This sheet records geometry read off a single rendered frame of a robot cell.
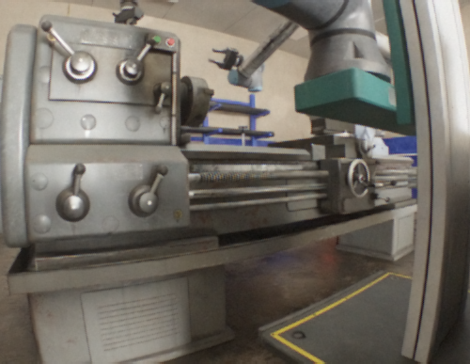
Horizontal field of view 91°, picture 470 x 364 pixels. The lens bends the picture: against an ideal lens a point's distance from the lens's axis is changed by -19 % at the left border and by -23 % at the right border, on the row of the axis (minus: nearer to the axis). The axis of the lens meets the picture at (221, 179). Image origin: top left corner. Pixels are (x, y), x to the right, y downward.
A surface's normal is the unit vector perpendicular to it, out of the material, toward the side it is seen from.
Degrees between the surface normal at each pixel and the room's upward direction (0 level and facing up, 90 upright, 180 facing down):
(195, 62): 90
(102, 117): 90
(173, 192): 90
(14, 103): 90
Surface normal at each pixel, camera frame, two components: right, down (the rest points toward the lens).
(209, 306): 0.52, 0.01
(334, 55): -0.58, -0.31
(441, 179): -0.85, 0.03
